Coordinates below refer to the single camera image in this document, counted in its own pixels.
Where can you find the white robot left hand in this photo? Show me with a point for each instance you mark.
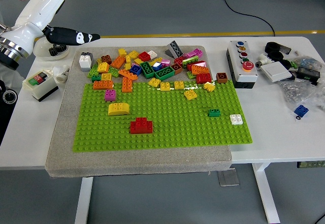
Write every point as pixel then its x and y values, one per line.
pixel 38 13

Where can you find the magenta square brick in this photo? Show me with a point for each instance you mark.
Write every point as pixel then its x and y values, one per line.
pixel 110 95

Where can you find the yellow curved brick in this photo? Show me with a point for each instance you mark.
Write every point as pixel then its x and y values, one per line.
pixel 118 109

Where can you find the white and grey brick stack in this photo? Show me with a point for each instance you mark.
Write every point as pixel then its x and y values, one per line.
pixel 85 62

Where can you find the brown square brick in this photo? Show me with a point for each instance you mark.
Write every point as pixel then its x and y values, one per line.
pixel 106 59
pixel 221 78

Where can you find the yellow square brick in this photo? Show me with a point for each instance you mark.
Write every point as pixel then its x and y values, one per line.
pixel 179 85
pixel 165 86
pixel 154 82
pixel 133 54
pixel 209 86
pixel 138 61
pixel 122 52
pixel 103 67
pixel 106 77
pixel 190 94

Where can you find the green square brick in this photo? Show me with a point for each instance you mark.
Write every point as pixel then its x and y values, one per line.
pixel 191 75
pixel 113 72

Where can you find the yellow narrow brick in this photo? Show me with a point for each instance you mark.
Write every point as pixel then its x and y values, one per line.
pixel 127 66
pixel 128 59

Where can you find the orange flat long brick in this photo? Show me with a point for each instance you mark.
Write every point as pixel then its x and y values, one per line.
pixel 128 74

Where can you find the blue square brick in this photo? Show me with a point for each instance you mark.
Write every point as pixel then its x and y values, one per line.
pixel 135 69
pixel 156 66
pixel 301 110

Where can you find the red square brick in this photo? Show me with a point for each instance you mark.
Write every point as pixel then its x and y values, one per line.
pixel 144 56
pixel 179 61

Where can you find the white square brick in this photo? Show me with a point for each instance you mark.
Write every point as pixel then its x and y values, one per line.
pixel 153 54
pixel 236 119

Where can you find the green long upturned brick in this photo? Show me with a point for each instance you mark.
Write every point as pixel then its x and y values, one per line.
pixel 147 69
pixel 164 73

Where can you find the yellow flat brick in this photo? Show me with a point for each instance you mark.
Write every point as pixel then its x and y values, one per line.
pixel 153 62

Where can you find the pink square brick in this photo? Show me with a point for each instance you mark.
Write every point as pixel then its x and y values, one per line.
pixel 165 62

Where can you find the grey long brick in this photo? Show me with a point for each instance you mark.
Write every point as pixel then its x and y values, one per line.
pixel 175 48

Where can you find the brown upturned brick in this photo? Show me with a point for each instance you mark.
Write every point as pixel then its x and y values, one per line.
pixel 176 68

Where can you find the red stepped brick stack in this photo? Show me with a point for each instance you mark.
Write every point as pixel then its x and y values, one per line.
pixel 141 127

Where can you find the lime green long brick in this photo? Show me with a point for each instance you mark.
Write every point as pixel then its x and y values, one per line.
pixel 190 61

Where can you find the pink long brick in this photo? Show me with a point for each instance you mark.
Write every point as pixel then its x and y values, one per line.
pixel 196 53

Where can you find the red glossy sloped brick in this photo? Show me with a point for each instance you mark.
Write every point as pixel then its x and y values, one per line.
pixel 198 63

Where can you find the red rounded brick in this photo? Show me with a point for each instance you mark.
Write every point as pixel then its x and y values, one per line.
pixel 203 78

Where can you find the small dark green brick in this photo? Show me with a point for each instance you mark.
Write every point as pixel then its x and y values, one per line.
pixel 214 112

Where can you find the white plastic bowl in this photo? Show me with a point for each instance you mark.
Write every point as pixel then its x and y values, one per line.
pixel 40 52

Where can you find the black metal gear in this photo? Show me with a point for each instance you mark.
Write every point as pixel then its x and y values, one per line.
pixel 53 51
pixel 62 48

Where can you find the grey-brown mat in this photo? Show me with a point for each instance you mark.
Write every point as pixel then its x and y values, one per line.
pixel 139 160

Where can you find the green studded baseplate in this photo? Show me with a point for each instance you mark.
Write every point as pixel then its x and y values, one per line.
pixel 182 130

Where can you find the white table leg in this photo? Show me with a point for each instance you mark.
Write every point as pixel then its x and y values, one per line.
pixel 83 201
pixel 266 196

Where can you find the white push-button control box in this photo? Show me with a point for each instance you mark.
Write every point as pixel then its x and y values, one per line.
pixel 247 74

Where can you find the white pipe fitting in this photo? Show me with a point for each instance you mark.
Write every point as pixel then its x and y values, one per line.
pixel 264 59

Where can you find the black clamp with metal plate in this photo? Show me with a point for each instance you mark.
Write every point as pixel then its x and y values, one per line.
pixel 273 46

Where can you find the grey floor plate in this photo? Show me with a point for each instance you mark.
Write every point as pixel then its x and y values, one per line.
pixel 228 178

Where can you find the green plastic clip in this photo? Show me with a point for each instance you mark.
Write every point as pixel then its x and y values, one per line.
pixel 294 63

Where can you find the clear bag of screws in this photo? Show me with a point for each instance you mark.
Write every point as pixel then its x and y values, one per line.
pixel 299 92

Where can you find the clear bag of blue parts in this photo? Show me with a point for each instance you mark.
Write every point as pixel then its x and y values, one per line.
pixel 308 62

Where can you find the black power adapter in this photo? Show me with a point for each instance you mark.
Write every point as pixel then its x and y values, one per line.
pixel 308 73

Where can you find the table height control panel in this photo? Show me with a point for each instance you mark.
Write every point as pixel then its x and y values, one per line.
pixel 311 164

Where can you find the white switch box green red buttons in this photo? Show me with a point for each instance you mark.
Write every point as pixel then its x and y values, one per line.
pixel 41 88

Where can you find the white wall switch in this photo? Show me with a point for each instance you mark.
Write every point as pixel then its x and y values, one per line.
pixel 276 72

